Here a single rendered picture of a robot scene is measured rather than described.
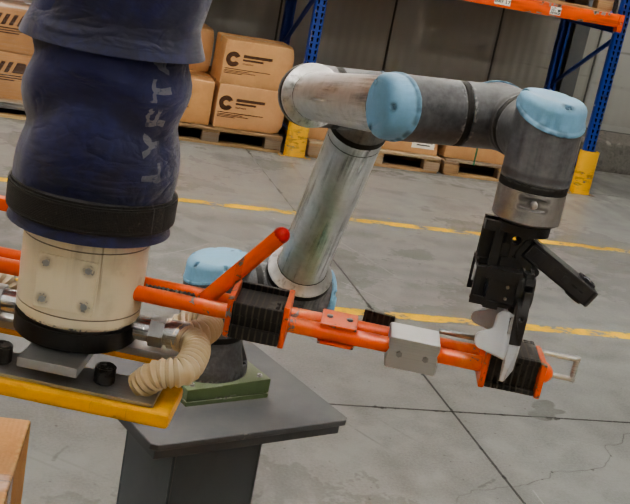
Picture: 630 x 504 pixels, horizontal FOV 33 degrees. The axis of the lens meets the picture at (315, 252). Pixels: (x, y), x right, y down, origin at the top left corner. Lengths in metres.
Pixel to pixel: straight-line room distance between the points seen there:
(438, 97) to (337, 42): 8.88
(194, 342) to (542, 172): 0.51
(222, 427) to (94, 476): 1.32
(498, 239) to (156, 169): 0.45
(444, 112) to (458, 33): 9.24
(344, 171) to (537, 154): 0.78
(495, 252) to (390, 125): 0.22
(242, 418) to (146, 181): 1.09
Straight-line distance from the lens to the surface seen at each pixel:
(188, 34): 1.37
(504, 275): 1.42
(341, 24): 10.29
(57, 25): 1.34
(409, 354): 1.45
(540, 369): 1.46
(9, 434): 1.77
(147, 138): 1.37
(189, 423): 2.31
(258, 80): 8.84
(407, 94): 1.42
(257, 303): 1.45
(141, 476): 2.58
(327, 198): 2.15
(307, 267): 2.31
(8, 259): 1.51
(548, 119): 1.37
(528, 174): 1.38
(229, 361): 2.42
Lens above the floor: 1.78
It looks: 16 degrees down
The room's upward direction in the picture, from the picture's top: 11 degrees clockwise
